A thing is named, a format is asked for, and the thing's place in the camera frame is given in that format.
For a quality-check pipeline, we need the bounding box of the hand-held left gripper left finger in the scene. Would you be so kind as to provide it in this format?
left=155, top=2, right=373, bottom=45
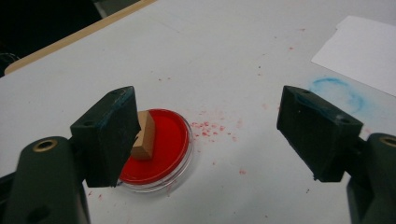
left=69, top=86, right=141, bottom=189

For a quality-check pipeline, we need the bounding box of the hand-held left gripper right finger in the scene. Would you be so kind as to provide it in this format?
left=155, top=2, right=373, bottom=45
left=276, top=85, right=364, bottom=183

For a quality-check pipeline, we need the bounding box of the wooden stamp block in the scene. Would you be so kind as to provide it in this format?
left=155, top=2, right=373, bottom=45
left=130, top=110, right=156, bottom=161

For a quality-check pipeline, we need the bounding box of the wooden table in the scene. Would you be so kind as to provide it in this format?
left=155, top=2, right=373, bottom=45
left=4, top=0, right=157, bottom=76

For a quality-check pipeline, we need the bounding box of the white paper sheet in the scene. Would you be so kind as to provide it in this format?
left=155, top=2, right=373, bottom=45
left=311, top=15, right=396, bottom=97

